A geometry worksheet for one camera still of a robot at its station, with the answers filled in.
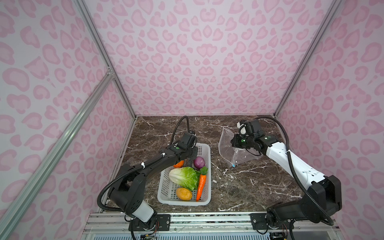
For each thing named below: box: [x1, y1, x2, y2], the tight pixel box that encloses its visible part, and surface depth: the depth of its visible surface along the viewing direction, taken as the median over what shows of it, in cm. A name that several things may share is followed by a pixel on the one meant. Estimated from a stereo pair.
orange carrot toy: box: [196, 166, 208, 202], surface depth 83 cm
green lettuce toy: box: [168, 166, 200, 191], surface depth 80 cm
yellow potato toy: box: [176, 187, 193, 201], surface depth 78 cm
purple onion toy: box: [193, 156, 206, 169], surface depth 90 cm
